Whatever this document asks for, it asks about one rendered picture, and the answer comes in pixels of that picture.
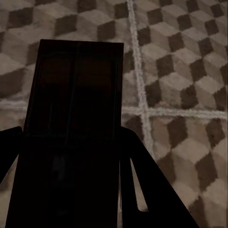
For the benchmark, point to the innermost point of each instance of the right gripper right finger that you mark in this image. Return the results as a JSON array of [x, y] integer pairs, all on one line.
[[166, 210]]

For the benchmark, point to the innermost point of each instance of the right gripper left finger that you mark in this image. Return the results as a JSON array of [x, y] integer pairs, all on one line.
[[10, 142]]

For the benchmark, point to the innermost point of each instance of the mousetrap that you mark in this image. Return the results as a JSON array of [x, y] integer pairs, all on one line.
[[67, 174]]

